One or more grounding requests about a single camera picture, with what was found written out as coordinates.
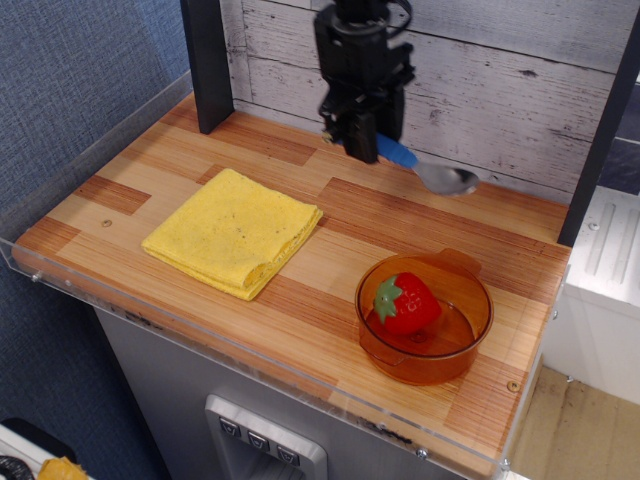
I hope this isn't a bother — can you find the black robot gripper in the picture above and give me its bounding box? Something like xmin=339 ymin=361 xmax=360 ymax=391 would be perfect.
xmin=314 ymin=1 xmax=415 ymax=163

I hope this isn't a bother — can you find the blue handled metal spoon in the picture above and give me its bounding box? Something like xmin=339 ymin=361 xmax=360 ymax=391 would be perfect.
xmin=324 ymin=133 xmax=480 ymax=196

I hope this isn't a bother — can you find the yellow folded cloth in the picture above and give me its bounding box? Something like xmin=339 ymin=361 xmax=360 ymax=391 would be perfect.
xmin=141 ymin=169 xmax=323 ymax=301

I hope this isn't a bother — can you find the red toy strawberry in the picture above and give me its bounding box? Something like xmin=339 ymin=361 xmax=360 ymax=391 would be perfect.
xmin=373 ymin=272 xmax=442 ymax=336

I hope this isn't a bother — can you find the orange transparent plastic pot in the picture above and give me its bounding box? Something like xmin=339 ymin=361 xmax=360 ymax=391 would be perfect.
xmin=355 ymin=249 xmax=494 ymax=385

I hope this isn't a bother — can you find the clear acrylic table guard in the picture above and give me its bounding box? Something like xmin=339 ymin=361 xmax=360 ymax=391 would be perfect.
xmin=1 ymin=98 xmax=569 ymax=478

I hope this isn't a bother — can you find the silver dispenser button panel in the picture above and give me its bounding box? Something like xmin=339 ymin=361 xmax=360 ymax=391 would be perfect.
xmin=205 ymin=394 xmax=328 ymax=479

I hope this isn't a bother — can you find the grey toy fridge cabinet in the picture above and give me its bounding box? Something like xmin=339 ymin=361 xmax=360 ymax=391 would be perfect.
xmin=97 ymin=310 xmax=457 ymax=479

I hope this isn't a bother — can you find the yellow object bottom left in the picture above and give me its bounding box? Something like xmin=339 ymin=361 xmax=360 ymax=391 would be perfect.
xmin=37 ymin=457 xmax=89 ymax=480

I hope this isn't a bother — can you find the black left vertical post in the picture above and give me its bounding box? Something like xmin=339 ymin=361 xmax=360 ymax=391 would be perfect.
xmin=180 ymin=0 xmax=234 ymax=134

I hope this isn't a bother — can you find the black vertical post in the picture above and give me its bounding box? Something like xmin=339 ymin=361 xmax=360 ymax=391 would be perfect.
xmin=557 ymin=13 xmax=639 ymax=247
xmin=180 ymin=0 xmax=234 ymax=134

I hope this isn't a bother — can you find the black right vertical post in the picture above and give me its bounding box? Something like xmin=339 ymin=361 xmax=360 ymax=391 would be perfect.
xmin=557 ymin=13 xmax=639 ymax=247

